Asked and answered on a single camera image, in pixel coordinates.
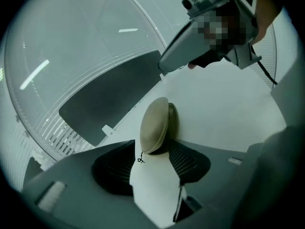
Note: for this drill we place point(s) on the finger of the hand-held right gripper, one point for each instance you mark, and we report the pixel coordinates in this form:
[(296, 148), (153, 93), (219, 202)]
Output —
[(243, 56), (178, 51)]

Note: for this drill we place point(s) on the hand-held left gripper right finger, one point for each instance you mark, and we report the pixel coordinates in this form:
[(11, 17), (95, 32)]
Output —
[(214, 175)]

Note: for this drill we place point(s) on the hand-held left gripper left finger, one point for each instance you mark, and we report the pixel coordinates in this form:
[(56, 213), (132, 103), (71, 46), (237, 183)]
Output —
[(78, 194)]

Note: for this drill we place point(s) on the beige glasses case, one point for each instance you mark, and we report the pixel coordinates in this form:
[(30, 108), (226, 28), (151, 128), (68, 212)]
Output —
[(155, 124)]

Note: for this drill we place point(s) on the person's right forearm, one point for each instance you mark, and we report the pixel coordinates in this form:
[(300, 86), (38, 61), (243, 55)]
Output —
[(267, 13)]

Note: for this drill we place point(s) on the dark grey table mat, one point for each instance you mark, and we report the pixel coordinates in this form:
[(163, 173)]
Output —
[(107, 99)]

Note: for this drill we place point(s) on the white divider panel bracket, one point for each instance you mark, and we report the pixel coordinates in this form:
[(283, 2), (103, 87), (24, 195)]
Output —
[(110, 130), (162, 77)]

